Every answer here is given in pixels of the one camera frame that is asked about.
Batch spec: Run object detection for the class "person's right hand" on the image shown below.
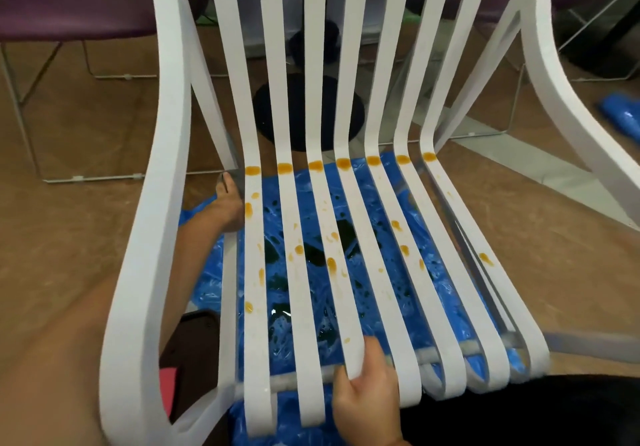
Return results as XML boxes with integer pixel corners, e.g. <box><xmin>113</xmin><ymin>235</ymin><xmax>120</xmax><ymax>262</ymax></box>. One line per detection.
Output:
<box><xmin>332</xmin><ymin>335</ymin><xmax>407</xmax><ymax>446</ymax></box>

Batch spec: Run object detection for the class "blue plastic sheet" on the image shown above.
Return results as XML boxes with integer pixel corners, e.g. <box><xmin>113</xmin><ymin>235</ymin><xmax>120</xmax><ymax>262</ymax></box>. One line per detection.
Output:
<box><xmin>595</xmin><ymin>92</ymin><xmax>640</xmax><ymax>144</ymax></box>
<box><xmin>177</xmin><ymin>150</ymin><xmax>531</xmax><ymax>446</ymax></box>

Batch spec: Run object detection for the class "person's left forearm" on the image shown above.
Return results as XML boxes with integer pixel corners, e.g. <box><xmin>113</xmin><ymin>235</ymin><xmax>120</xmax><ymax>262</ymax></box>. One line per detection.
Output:
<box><xmin>0</xmin><ymin>218</ymin><xmax>229</xmax><ymax>446</ymax></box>

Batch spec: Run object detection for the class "person's left hand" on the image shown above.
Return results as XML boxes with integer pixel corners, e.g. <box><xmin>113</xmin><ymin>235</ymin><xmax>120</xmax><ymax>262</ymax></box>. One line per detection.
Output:
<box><xmin>202</xmin><ymin>172</ymin><xmax>246</xmax><ymax>234</ymax></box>

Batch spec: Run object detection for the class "dark brown tray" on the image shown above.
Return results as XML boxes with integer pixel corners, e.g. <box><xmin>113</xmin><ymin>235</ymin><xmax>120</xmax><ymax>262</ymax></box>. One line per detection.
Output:
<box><xmin>159</xmin><ymin>309</ymin><xmax>236</xmax><ymax>446</ymax></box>

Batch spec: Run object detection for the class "black round table base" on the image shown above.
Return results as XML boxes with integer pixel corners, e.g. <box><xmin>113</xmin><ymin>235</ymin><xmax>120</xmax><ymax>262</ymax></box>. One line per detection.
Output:
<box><xmin>252</xmin><ymin>20</ymin><xmax>369</xmax><ymax>153</ymax></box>
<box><xmin>557</xmin><ymin>0</ymin><xmax>640</xmax><ymax>81</ymax></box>

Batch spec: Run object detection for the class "pink cloth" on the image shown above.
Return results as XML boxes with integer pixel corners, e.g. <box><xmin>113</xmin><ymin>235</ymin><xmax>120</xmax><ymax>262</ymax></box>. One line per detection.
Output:
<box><xmin>159</xmin><ymin>366</ymin><xmax>179</xmax><ymax>419</ymax></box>

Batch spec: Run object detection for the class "white slatted chair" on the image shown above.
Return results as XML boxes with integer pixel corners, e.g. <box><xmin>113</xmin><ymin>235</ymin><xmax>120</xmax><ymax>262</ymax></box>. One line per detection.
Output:
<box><xmin>98</xmin><ymin>0</ymin><xmax>640</xmax><ymax>446</ymax></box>

